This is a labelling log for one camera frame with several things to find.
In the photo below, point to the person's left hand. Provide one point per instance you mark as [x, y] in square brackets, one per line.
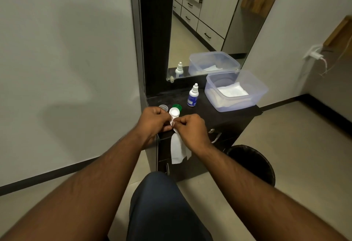
[152, 125]

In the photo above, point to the person's right hand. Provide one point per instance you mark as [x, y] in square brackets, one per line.
[195, 133]

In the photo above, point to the translucent lens case cap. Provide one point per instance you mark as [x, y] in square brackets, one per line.
[164, 106]

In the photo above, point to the white tissue sheet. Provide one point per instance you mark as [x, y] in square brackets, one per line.
[178, 150]

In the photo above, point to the white contact lens case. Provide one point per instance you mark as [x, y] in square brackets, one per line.
[174, 113]

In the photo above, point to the green lens case cap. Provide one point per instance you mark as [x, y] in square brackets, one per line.
[178, 106]

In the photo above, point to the small solution dropper bottle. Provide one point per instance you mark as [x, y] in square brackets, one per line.
[192, 100]

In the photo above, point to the person's left forearm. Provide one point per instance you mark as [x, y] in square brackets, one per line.
[82, 191]

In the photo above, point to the person's right forearm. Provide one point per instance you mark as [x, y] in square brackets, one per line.
[264, 194]

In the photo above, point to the silver drawer lock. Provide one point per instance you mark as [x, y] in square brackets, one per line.
[211, 131]

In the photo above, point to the black dresser cabinet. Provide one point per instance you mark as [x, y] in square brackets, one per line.
[192, 172]

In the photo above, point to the clear plastic container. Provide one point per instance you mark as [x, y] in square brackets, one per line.
[233, 107]

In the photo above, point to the stack of white tissues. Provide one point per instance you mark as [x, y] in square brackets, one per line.
[232, 91]

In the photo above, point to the trash bin with black liner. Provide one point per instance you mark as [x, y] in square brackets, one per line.
[255, 161]

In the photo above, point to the dark blue trousers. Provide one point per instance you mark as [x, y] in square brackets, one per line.
[167, 210]

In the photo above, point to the dresser mirror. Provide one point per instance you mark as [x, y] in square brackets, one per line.
[184, 42]

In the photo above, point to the white wall charger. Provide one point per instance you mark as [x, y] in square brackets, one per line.
[316, 55]

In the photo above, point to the wooden wall shelf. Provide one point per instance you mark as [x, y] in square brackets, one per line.
[339, 40]

